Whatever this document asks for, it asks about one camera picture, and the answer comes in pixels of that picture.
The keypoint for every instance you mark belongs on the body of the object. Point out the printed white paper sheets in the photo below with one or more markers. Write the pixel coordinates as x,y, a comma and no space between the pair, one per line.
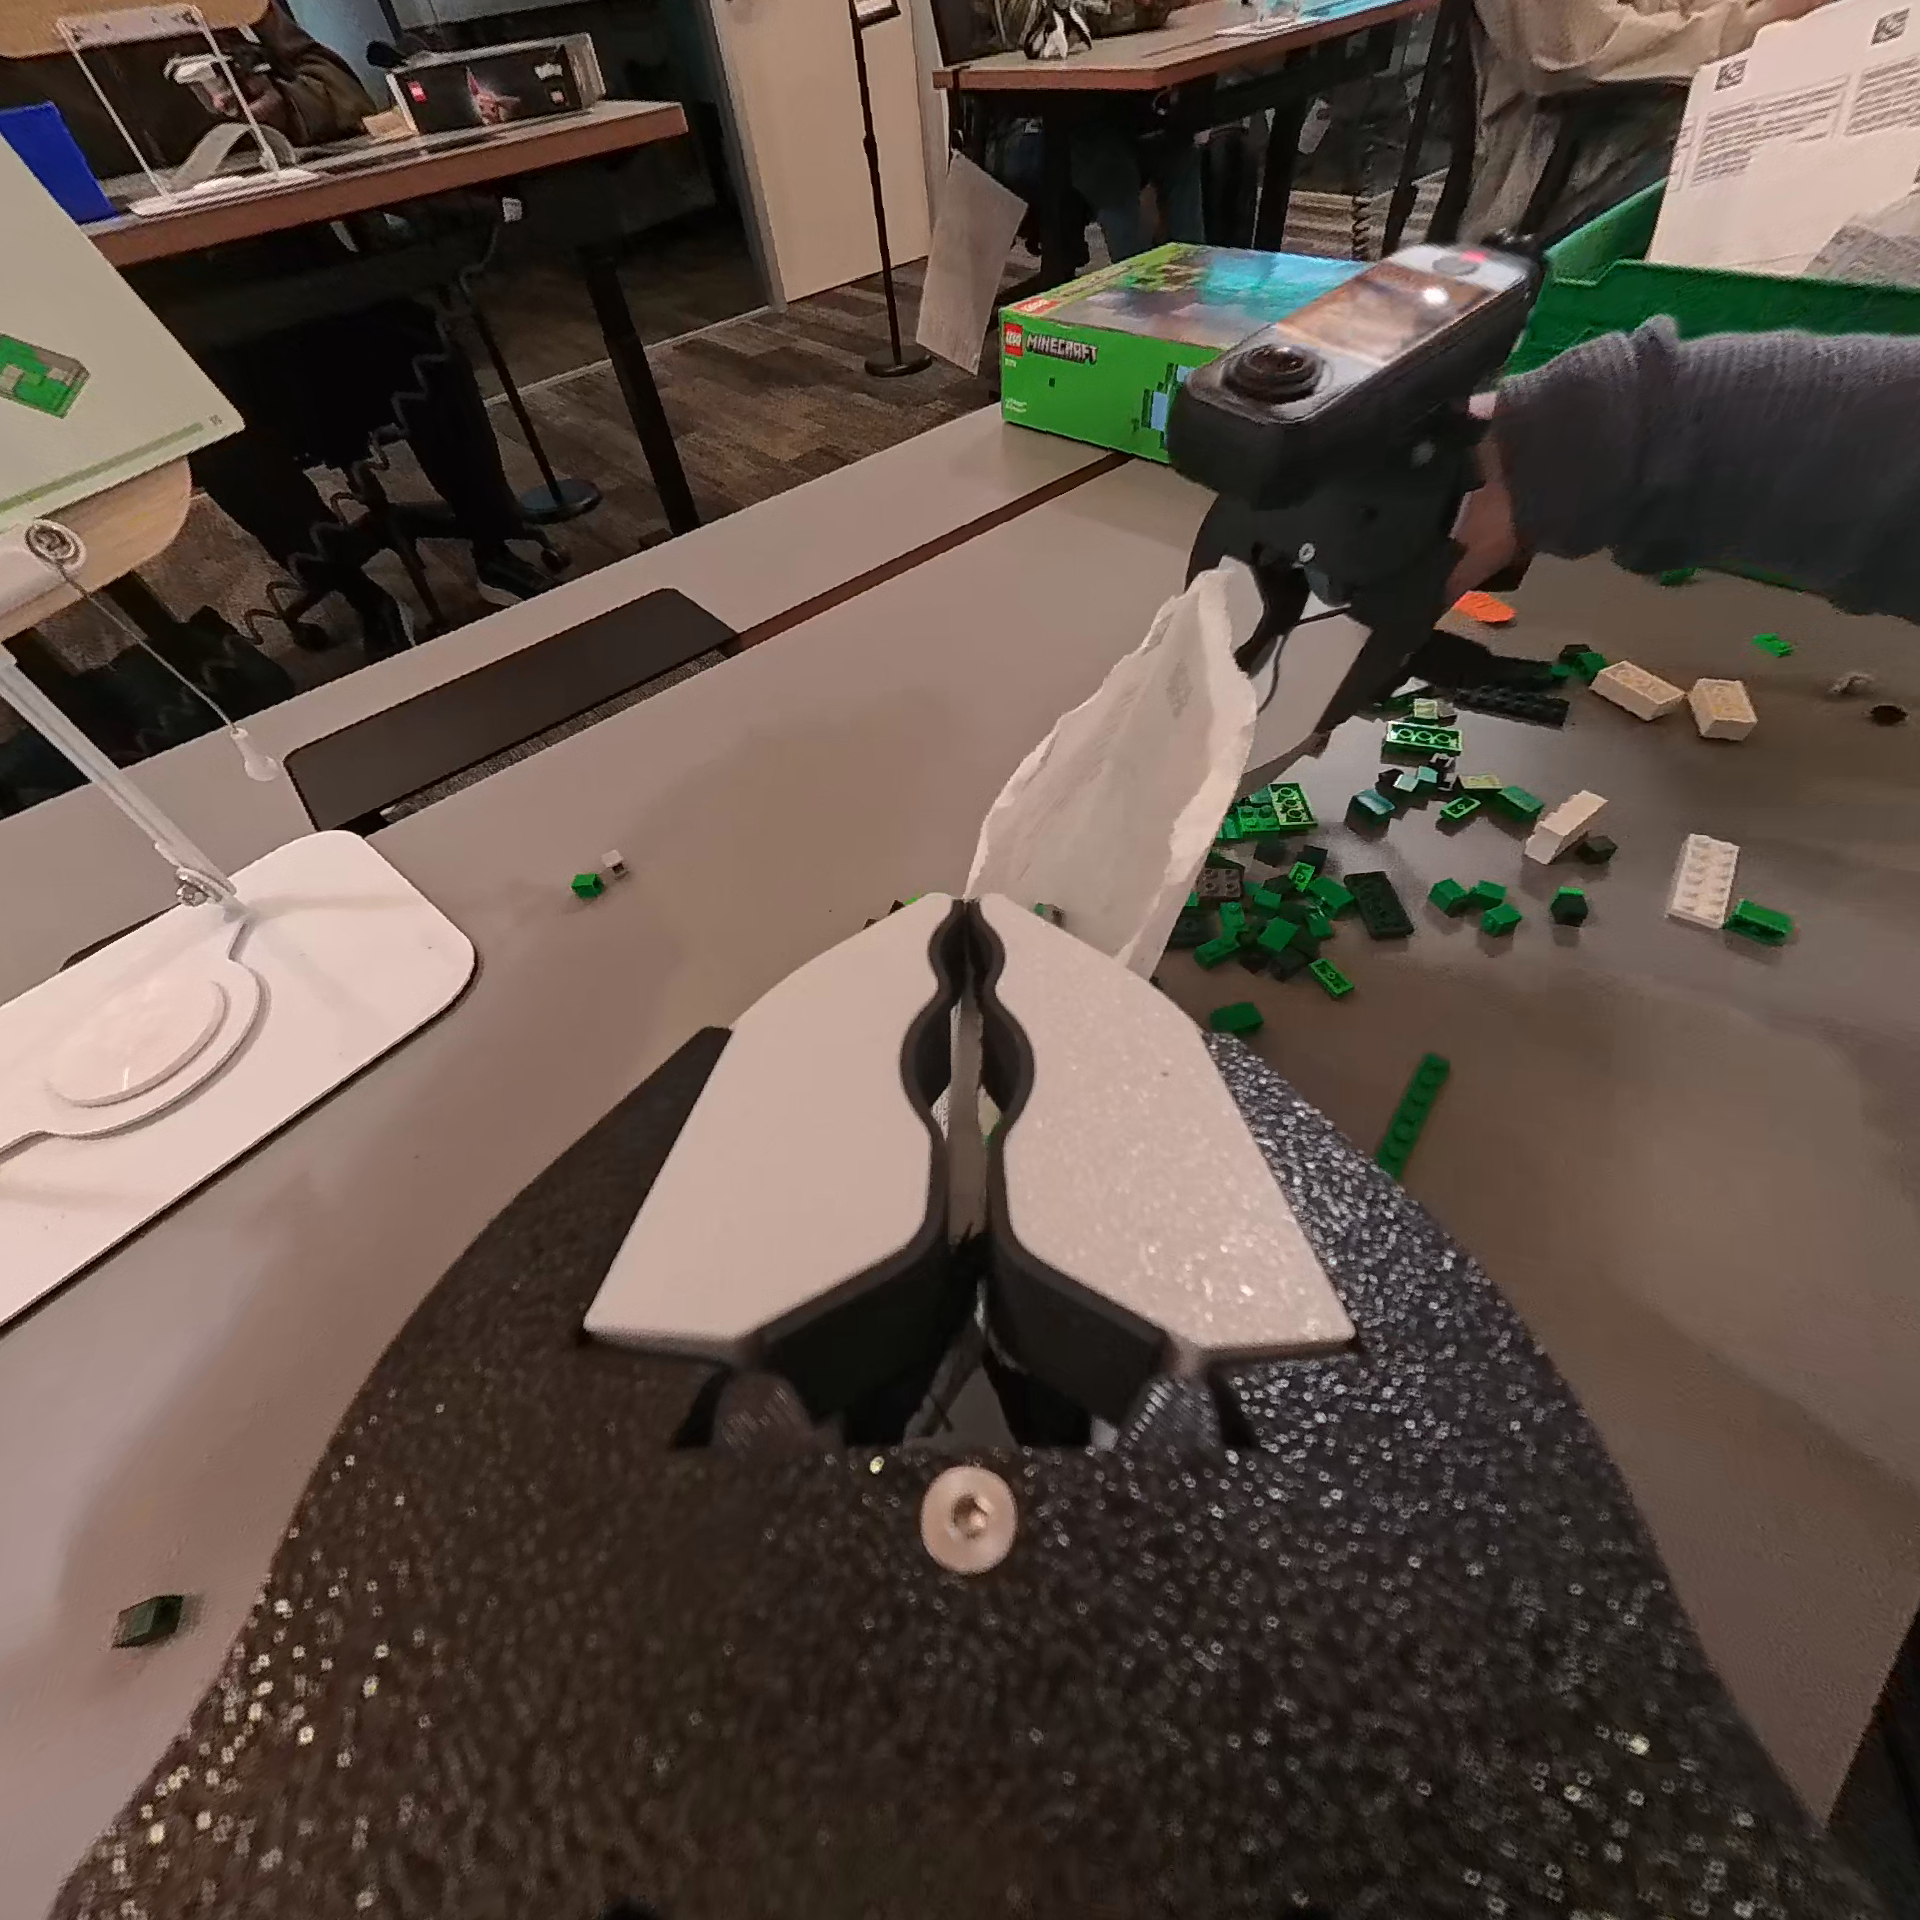
1787,119

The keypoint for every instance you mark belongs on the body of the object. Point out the wooden background table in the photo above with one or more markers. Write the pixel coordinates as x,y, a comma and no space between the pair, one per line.
452,158
1171,61

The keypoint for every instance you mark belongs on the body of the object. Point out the blue container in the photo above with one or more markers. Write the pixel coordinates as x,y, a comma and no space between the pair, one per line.
45,166

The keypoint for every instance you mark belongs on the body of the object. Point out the black office chair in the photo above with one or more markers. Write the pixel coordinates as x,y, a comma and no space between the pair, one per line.
405,525

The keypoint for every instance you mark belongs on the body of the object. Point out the grey desk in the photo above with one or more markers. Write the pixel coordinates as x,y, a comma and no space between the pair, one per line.
452,1201

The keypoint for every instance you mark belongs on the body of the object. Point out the white toy brick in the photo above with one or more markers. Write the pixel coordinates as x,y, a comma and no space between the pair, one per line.
1565,827

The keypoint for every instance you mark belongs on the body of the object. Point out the white book stand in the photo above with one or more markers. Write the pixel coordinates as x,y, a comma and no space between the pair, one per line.
300,961

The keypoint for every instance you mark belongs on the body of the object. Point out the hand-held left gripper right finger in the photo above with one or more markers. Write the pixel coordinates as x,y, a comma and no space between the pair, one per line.
1155,1184

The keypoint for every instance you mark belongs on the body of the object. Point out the green cardboard toy box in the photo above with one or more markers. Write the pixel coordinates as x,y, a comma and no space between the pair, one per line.
1080,389

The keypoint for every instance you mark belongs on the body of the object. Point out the cream toy brick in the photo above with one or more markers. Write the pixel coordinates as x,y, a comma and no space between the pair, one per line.
1636,692
1723,709

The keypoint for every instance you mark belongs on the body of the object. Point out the white studded toy plate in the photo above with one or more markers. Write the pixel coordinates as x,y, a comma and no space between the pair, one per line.
1703,884

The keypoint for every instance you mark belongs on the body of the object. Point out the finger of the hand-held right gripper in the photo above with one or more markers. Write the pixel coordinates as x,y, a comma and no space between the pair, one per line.
1307,692

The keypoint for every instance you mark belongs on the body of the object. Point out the black studded toy plate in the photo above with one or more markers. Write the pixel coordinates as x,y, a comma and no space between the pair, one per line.
1500,703

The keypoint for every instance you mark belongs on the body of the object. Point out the pile of green toy bricks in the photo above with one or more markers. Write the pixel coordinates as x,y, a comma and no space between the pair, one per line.
1276,932

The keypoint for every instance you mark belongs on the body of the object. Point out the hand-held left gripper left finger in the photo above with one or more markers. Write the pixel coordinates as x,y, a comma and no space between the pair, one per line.
780,1184

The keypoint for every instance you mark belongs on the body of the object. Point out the long narrow green plate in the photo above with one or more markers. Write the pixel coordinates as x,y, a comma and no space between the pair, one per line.
1414,1118

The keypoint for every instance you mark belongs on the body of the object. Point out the white door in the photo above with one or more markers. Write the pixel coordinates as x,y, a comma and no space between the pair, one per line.
797,150

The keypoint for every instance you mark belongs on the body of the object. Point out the orange brick separator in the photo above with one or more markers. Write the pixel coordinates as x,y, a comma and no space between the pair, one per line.
1485,608

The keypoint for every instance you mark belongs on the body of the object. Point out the green plastic bin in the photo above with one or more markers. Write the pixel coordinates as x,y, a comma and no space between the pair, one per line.
1622,301

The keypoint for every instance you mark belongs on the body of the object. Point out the white printed paper bag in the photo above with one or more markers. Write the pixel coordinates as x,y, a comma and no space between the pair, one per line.
1126,780

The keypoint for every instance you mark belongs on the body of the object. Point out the dark green toy brick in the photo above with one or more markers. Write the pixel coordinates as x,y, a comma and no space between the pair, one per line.
147,1621

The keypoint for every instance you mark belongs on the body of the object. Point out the white paper sheet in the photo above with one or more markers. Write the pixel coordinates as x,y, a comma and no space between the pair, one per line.
968,264

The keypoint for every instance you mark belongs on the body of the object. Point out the background book stand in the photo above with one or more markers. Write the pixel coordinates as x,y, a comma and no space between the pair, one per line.
182,182

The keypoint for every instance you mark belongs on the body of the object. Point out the black floor stand pole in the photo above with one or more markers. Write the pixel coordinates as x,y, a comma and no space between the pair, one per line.
885,196

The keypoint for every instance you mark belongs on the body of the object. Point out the person's right forearm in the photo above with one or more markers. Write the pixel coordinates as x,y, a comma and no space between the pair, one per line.
1725,451

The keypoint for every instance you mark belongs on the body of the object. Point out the black toy box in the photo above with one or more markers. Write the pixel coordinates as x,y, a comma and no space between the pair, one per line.
495,83

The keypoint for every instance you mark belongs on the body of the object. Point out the person's right hand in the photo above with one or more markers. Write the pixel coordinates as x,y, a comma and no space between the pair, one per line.
1489,525

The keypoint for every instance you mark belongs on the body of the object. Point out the instruction booklet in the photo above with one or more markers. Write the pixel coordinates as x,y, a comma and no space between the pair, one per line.
89,347

